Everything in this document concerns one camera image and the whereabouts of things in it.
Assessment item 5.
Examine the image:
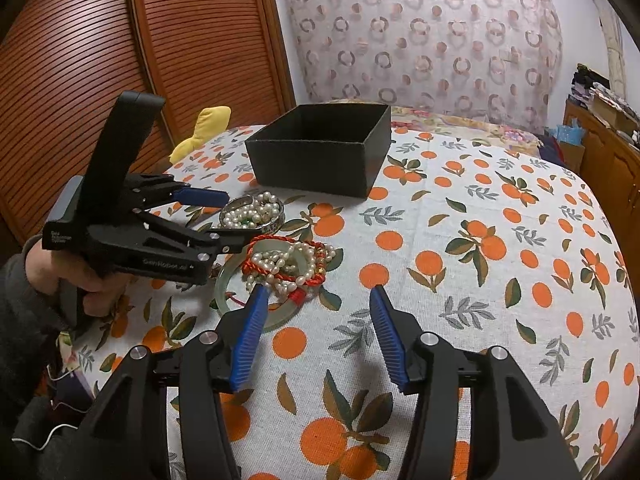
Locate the person's left hand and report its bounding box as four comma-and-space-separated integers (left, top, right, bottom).
22, 247, 132, 318

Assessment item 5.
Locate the white cable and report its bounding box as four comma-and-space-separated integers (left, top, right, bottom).
12, 422, 79, 449

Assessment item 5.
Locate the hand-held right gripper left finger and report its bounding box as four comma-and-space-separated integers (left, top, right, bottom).
75, 284, 272, 480

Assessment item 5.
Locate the navy bed cover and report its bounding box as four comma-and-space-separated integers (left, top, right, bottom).
536, 134, 567, 167

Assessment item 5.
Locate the yellow plush toy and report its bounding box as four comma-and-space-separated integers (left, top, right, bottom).
169, 106, 232, 164

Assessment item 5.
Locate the long pearl necklace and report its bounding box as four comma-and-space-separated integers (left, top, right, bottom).
249, 241, 329, 297

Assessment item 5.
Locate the red cord bracelet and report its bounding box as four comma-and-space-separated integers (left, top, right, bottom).
241, 234, 342, 312

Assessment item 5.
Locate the orange print tablecloth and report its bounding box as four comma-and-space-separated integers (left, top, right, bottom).
72, 121, 639, 480

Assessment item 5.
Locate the person's left forearm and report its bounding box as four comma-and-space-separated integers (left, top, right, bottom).
0, 256, 71, 406

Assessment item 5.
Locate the silver bangle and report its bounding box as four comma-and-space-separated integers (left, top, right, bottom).
218, 195, 287, 235

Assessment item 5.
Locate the black cardboard box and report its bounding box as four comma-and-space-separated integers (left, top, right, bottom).
244, 102, 392, 199

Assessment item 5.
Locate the floral blanket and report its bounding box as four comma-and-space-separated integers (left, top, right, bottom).
390, 105, 544, 162

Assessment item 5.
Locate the short pearl necklace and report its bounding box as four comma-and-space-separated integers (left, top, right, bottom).
222, 192, 284, 231

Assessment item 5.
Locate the brown cardboard box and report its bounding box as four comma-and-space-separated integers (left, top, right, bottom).
592, 96, 640, 134

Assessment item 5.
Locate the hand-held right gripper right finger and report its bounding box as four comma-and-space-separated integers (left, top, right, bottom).
369, 284, 583, 480

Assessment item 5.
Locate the circle patterned sheer curtain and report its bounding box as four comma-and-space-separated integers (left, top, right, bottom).
279, 0, 564, 134

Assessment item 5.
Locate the stack of folded clothes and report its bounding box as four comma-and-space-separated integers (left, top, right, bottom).
570, 62, 612, 104

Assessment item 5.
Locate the folded patterned cloth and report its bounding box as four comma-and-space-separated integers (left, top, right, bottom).
590, 83, 632, 111

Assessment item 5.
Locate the wooden louvred wardrobe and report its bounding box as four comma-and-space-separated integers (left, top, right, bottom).
0, 0, 297, 257

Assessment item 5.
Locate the blue gift bag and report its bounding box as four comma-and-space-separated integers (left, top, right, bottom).
547, 117, 586, 167

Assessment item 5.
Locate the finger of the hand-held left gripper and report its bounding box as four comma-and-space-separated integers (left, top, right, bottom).
142, 219, 264, 262
126, 174, 227, 212

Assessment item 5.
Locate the whitish jade bangle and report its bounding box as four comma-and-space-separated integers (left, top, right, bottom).
215, 260, 308, 332

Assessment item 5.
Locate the beige curtain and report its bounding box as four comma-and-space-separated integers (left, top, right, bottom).
599, 7, 627, 97

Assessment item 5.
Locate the wooden cabinet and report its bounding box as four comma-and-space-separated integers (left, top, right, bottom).
562, 97, 640, 242

